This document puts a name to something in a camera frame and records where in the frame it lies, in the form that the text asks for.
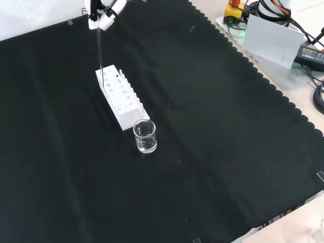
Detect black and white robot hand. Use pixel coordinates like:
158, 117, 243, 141
85, 0, 129, 30

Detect white test tube rack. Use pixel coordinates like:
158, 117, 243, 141
95, 65, 150, 131

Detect yellow stop button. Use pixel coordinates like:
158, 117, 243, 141
224, 0, 247, 21

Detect small clear glass beaker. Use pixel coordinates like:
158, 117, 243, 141
133, 119, 158, 154

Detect black bench cloth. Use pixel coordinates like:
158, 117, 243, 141
0, 0, 324, 243

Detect black power adapter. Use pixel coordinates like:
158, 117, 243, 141
293, 43, 324, 71

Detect pale plastic sheet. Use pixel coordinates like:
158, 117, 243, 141
240, 197, 324, 243

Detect orange cable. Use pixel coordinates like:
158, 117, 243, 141
273, 0, 308, 32

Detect grey base plate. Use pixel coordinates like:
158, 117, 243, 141
215, 15, 317, 92

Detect coiled black cable bundle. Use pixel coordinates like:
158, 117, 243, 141
312, 83, 324, 114

